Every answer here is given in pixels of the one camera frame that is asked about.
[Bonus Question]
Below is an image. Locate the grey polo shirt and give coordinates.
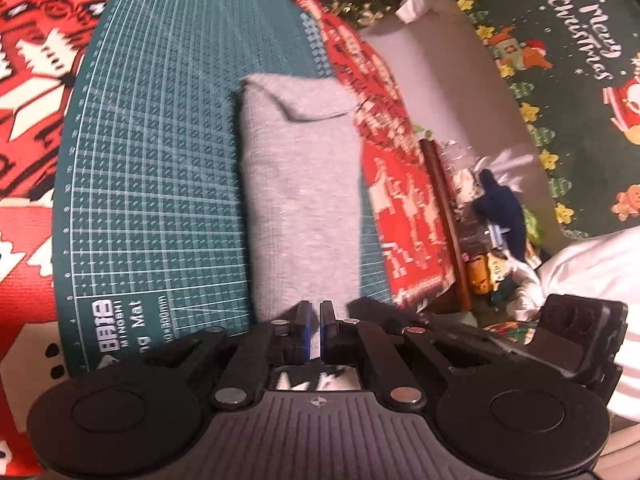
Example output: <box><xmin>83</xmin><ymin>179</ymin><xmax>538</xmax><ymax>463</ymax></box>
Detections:
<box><xmin>239</xmin><ymin>73</ymin><xmax>362</xmax><ymax>358</ymax></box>

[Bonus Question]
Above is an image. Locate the dark blue cloth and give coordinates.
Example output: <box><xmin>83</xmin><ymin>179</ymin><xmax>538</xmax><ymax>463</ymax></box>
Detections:
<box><xmin>472</xmin><ymin>169</ymin><xmax>526</xmax><ymax>261</ymax></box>

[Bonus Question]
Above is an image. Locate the green cutting mat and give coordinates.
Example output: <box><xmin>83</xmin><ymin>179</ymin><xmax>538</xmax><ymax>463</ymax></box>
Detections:
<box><xmin>52</xmin><ymin>0</ymin><xmax>394</xmax><ymax>378</ymax></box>

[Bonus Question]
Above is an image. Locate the brown wooden bench edge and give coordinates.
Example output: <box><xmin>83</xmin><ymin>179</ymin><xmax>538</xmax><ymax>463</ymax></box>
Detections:
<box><xmin>420</xmin><ymin>139</ymin><xmax>473</xmax><ymax>314</ymax></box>

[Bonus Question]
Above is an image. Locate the green Merry Christmas rug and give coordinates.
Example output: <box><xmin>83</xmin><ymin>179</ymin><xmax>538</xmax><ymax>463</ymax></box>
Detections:
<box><xmin>454</xmin><ymin>0</ymin><xmax>639</xmax><ymax>240</ymax></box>

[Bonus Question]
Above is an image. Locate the gold tinsel decoration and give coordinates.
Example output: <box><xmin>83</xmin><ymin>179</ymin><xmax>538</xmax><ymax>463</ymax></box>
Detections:
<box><xmin>329</xmin><ymin>0</ymin><xmax>402</xmax><ymax>28</ymax></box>

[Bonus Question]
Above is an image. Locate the red patterned Christmas tablecloth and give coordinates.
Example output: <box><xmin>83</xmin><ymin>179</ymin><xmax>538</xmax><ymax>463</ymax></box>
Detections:
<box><xmin>1</xmin><ymin>0</ymin><xmax>454</xmax><ymax>478</ymax></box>

